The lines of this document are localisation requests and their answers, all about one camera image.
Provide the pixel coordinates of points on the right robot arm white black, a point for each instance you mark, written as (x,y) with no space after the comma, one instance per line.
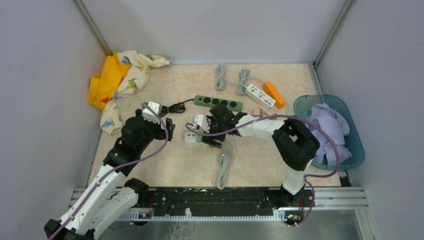
(294,141)

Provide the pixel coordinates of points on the small white green-plug strip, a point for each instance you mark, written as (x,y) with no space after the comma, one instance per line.
(190,137)

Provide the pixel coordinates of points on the yellow dinosaur cloth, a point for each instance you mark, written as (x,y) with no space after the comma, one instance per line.
(123,74)

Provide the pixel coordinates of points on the white usb power strip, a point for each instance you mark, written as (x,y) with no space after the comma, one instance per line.
(260,96)

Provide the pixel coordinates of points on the green long power strip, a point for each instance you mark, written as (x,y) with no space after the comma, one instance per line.
(209,102)

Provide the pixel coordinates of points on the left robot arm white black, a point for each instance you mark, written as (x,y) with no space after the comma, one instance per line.
(98,208)

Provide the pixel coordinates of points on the orange power strip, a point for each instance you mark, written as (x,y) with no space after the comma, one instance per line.
(272,91)

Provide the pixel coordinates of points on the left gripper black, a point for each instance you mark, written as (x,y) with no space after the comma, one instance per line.
(169,126)

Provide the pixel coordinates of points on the purple cloth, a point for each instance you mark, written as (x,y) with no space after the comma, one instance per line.
(336,127)

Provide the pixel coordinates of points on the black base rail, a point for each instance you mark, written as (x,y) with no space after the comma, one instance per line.
(227,202)

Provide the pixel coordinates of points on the teal plastic bin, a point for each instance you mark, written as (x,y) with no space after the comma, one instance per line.
(304,103)

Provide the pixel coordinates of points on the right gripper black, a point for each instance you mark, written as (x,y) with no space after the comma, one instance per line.
(209,140)

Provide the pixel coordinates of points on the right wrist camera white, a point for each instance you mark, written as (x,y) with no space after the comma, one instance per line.
(201,123)

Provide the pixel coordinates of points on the grey coiled cable small strip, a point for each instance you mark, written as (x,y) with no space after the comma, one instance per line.
(221,178)

